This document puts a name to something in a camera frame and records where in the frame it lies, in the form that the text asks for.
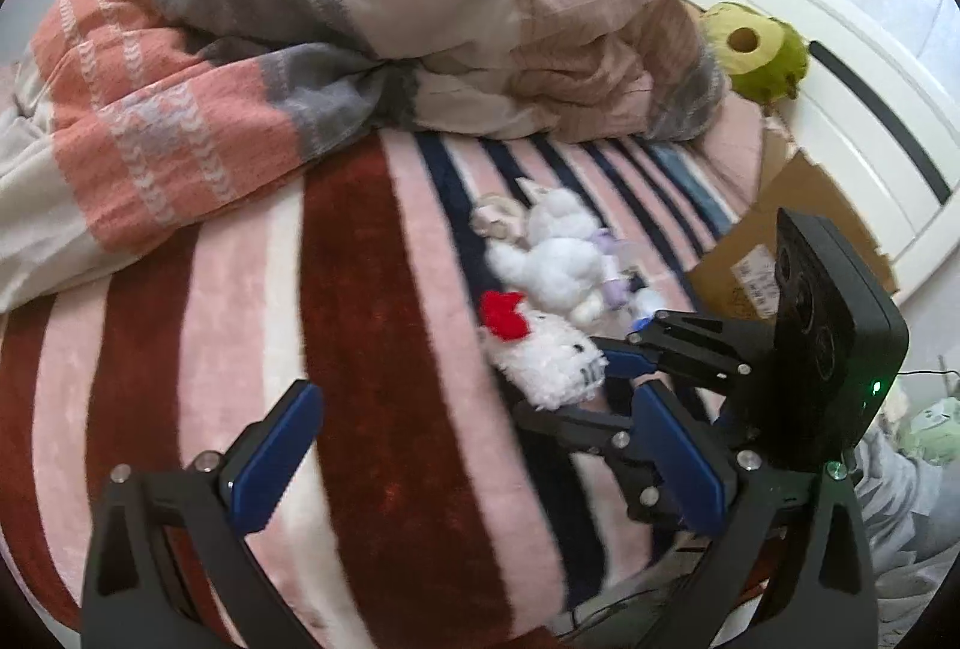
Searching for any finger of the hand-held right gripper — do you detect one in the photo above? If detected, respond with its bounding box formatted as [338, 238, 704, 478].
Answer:
[514, 400, 706, 534]
[592, 310, 766, 399]

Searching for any white plush with red bow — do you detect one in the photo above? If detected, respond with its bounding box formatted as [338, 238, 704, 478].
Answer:
[480, 290, 610, 411]

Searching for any grey cloth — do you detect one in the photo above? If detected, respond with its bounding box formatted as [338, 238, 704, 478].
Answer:
[851, 427, 960, 629]

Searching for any green avocado plush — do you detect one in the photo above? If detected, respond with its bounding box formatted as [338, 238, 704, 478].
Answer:
[701, 2, 812, 107]

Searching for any pale green plush toy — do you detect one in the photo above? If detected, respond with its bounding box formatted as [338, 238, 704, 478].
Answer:
[896, 394, 960, 468]

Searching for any white bed headboard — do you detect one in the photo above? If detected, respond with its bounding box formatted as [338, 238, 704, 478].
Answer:
[630, 0, 955, 306]

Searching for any brown cardboard box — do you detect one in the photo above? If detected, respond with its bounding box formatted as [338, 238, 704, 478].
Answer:
[686, 116, 901, 325]

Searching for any white and blue lens case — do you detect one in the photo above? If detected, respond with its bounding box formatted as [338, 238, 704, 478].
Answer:
[626, 287, 666, 336]

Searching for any white fluffy plush keychain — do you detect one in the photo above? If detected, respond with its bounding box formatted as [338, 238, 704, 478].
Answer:
[471, 178, 627, 329]

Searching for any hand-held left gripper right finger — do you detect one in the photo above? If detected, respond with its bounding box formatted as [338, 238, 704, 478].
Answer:
[634, 382, 878, 649]

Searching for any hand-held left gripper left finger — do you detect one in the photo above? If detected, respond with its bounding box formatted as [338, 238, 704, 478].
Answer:
[81, 381, 325, 649]

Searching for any patchwork striped quilt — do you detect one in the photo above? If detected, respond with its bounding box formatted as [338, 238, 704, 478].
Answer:
[0, 0, 730, 314]

